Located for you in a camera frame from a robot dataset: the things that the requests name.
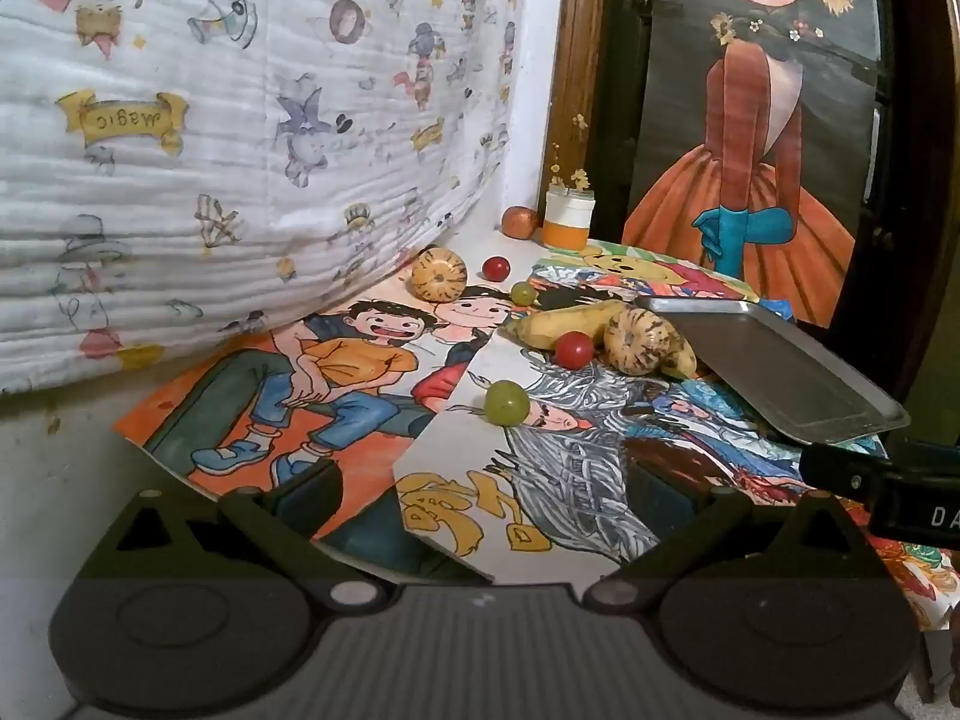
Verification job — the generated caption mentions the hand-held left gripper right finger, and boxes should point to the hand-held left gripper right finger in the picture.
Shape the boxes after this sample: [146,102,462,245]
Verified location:
[581,457,878,612]

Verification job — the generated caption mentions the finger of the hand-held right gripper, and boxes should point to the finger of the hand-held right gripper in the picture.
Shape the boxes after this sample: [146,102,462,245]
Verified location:
[799,441,890,502]

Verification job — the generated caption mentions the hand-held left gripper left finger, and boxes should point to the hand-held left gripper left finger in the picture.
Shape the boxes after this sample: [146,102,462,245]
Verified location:
[82,457,387,612]

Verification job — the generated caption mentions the metal tray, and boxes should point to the metal tray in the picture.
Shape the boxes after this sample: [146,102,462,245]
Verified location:
[634,296,912,445]

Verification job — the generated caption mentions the dark-spotted yellow banana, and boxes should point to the dark-spotted yellow banana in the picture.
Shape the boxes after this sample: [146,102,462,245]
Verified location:
[658,336,700,380]

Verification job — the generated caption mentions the striped yellow melon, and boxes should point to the striped yellow melon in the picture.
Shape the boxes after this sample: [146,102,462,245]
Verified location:
[410,247,469,303]
[604,311,680,376]

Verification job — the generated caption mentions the grey-haired character drawing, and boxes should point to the grey-haired character drawing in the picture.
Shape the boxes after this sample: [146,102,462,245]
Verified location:
[394,326,751,582]

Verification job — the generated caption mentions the orange cartoon boys drawing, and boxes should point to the orange cartoon boys drawing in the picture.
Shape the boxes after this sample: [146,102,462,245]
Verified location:
[112,281,526,582]

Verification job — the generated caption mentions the white and orange jar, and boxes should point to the white and orange jar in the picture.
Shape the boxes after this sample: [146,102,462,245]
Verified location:
[543,186,595,252]

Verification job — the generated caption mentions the dried yellow flower twigs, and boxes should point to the dried yellow flower twigs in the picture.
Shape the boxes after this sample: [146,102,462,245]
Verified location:
[550,114,593,192]

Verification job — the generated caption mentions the printed white blanket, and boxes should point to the printed white blanket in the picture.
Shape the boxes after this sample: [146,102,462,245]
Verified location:
[0,0,526,398]

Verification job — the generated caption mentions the wall poster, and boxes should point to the wall poster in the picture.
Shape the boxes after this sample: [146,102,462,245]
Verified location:
[622,0,882,327]

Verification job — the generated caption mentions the brown wooden frame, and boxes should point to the brown wooden frame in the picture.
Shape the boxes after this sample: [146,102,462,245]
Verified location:
[551,0,608,241]

